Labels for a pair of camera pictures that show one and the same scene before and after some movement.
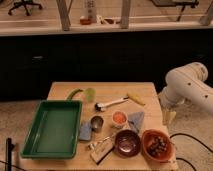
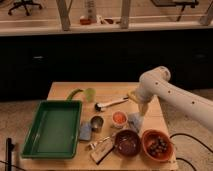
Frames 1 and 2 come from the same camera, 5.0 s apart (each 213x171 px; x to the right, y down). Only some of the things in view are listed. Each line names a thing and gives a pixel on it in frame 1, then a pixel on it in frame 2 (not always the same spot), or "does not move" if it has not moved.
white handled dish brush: x=102 y=106 does not move
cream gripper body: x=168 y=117 to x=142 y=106
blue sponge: x=85 y=130 does not move
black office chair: x=24 y=3 does not move
